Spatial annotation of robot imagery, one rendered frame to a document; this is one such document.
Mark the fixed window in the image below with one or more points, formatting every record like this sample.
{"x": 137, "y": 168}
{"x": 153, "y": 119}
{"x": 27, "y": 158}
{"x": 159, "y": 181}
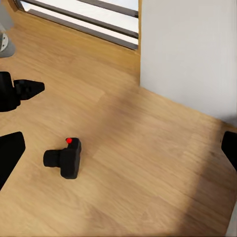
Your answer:
{"x": 110, "y": 29}

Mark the digital camera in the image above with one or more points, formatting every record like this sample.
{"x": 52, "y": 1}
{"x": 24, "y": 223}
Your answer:
{"x": 67, "y": 159}

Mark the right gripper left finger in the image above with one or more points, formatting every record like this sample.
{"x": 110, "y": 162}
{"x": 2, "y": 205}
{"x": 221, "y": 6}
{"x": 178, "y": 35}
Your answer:
{"x": 12, "y": 146}

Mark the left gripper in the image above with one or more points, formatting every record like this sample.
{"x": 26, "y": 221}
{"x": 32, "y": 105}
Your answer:
{"x": 23, "y": 89}

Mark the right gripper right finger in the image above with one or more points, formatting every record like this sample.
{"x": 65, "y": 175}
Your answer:
{"x": 229, "y": 147}

